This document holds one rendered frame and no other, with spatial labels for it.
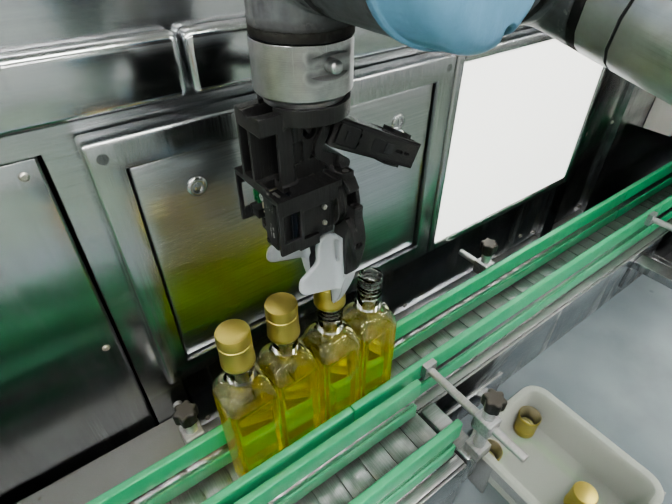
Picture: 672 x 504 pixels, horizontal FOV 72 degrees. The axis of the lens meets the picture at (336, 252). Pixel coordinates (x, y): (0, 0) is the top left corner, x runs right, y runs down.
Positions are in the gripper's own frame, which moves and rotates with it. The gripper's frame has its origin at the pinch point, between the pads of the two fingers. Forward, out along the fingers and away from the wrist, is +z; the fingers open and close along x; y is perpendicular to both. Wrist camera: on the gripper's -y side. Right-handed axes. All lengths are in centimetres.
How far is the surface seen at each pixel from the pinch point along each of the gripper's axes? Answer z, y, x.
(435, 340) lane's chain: 29.0, -24.0, -1.8
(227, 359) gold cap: 3.0, 12.6, 0.9
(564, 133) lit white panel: 6, -65, -11
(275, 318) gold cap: 1.3, 6.9, 0.5
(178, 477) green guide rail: 25.1, 20.4, -4.0
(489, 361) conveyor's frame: 29.3, -28.1, 6.5
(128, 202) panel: -8.6, 14.5, -12.5
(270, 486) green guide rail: 20.5, 12.6, 5.8
